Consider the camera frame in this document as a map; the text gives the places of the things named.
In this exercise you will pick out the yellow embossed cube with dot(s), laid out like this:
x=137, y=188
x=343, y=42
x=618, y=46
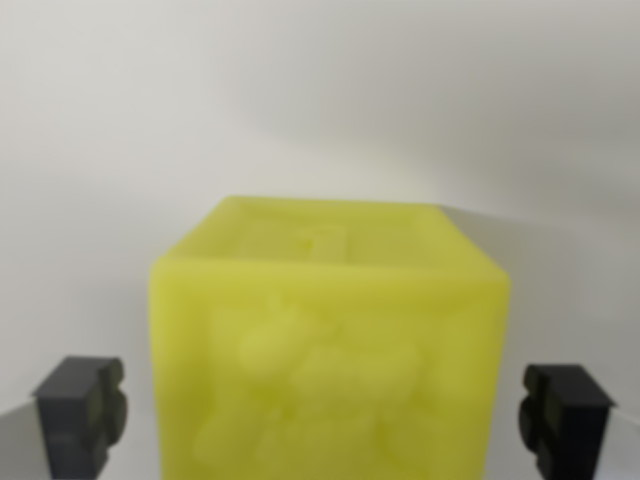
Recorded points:
x=330, y=350

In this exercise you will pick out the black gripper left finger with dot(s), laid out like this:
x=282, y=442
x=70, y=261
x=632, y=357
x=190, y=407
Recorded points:
x=72, y=420

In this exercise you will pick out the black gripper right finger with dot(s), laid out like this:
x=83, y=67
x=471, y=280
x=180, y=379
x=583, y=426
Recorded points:
x=570, y=425

